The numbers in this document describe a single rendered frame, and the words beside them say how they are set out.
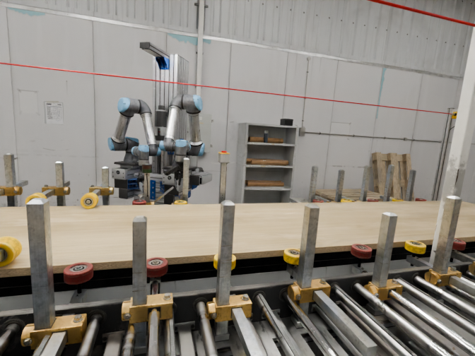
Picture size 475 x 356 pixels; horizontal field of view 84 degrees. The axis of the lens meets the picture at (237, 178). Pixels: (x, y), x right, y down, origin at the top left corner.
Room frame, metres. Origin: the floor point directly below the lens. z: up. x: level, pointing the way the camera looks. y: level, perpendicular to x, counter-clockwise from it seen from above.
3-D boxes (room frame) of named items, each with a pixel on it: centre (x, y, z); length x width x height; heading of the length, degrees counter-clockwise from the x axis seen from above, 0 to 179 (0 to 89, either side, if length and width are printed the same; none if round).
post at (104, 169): (1.64, 0.83, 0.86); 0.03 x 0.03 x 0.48; 17
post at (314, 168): (2.07, -0.60, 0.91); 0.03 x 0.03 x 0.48; 17
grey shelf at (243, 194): (4.48, -0.46, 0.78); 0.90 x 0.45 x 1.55; 106
